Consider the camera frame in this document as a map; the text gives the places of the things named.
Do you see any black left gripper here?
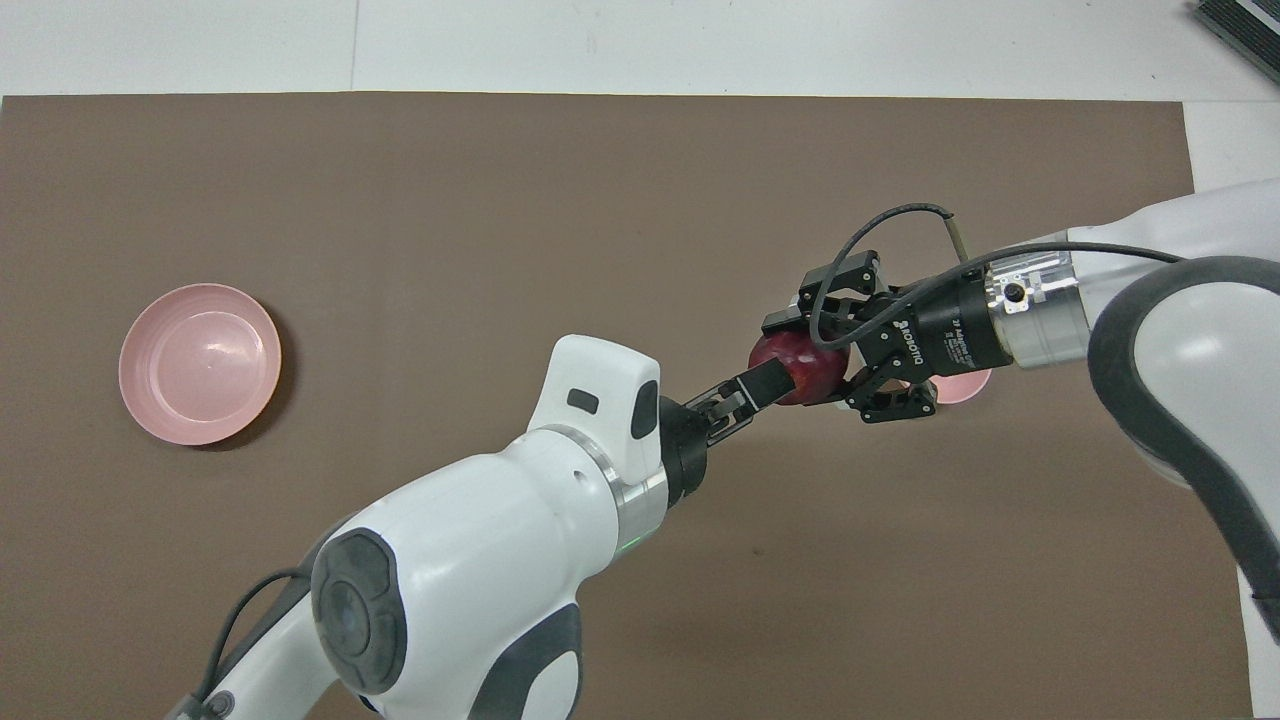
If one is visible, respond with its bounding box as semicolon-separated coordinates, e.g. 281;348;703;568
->
655;360;797;501

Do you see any red apple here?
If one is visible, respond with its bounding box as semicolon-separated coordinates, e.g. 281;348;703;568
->
748;332;853;407

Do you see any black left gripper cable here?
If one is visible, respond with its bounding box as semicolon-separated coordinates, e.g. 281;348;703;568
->
190;567;313;720

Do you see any pink bowl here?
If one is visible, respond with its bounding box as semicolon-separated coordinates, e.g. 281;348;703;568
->
905;366;994;406

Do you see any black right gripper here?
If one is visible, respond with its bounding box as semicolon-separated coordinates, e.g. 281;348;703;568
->
762;250;1013;424

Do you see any pink plate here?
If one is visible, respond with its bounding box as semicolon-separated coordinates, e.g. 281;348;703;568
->
118;283;284;448

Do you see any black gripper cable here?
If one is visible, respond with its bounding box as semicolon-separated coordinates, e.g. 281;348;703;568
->
808;204;1189;351
190;567;313;720

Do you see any brown table mat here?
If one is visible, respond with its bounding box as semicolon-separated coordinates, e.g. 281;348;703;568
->
0;92;1256;720

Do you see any dark ribbed panel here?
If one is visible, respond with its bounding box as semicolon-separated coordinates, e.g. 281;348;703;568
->
1195;0;1280;71

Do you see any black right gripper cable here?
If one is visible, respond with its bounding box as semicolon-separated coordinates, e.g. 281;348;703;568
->
808;204;1189;351

